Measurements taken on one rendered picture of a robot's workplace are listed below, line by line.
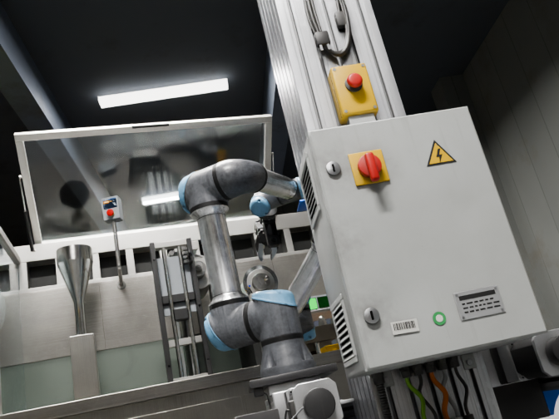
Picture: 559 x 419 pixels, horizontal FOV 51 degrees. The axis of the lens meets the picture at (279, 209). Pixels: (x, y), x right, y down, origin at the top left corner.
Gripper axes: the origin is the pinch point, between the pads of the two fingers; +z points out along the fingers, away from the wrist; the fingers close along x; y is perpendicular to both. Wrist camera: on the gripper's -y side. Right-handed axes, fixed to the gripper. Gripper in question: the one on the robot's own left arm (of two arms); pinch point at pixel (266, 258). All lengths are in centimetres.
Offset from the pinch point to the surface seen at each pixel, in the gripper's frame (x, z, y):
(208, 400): 32, 21, -48
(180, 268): 34.5, -0.4, 0.1
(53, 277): 87, 27, 47
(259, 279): 2.6, 11.2, 1.9
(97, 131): 60, -37, 56
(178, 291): 36.1, 6.2, -5.1
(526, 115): -315, 46, 245
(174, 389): 43, 15, -46
